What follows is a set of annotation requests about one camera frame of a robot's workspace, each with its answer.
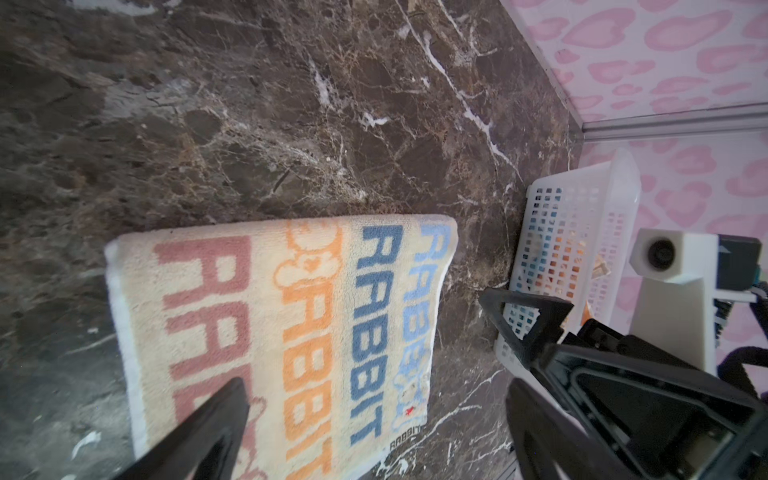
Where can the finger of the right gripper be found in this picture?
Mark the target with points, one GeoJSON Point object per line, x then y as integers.
{"type": "Point", "coordinates": [527, 322]}

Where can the white plastic basket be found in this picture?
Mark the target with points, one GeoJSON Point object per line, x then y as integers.
{"type": "Point", "coordinates": [574, 241]}

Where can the rabbit striped towel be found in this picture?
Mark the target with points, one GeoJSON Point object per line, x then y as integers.
{"type": "Point", "coordinates": [329, 322]}

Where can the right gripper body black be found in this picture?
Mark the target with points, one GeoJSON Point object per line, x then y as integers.
{"type": "Point", "coordinates": [661, 417]}

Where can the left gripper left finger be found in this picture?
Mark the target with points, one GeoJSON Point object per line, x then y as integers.
{"type": "Point", "coordinates": [204, 446]}

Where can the right corner aluminium post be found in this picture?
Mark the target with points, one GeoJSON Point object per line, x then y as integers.
{"type": "Point", "coordinates": [742, 118]}

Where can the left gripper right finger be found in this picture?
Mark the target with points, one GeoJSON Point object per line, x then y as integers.
{"type": "Point", "coordinates": [549, 446]}

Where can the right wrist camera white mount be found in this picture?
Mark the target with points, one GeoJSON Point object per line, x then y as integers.
{"type": "Point", "coordinates": [683, 275]}

